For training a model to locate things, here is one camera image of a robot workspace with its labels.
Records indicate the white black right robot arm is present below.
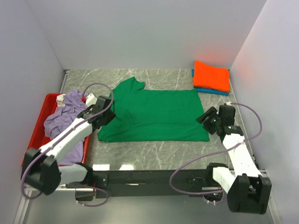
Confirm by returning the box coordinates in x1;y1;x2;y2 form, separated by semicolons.
196;103;272;215

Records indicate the green t-shirt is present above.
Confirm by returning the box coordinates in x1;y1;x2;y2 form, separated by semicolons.
97;77;209;143

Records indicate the black base beam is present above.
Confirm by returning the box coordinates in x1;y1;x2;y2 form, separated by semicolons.
81;166;224;203

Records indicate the folded teal t-shirt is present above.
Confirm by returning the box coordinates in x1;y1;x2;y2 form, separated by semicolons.
192;69;229;96

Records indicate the white pink garment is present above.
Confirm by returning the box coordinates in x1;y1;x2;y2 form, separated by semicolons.
56;94;65;107

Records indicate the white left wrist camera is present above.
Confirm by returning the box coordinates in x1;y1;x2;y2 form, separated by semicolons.
82;93;97;107

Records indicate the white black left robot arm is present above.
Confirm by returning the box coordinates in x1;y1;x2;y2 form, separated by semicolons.
21;96;115;195

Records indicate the lavender t-shirt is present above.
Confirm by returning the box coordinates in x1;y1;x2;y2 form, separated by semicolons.
43;89;88;166

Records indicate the folded orange t-shirt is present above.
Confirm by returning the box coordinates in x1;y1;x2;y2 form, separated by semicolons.
192;61;230;93

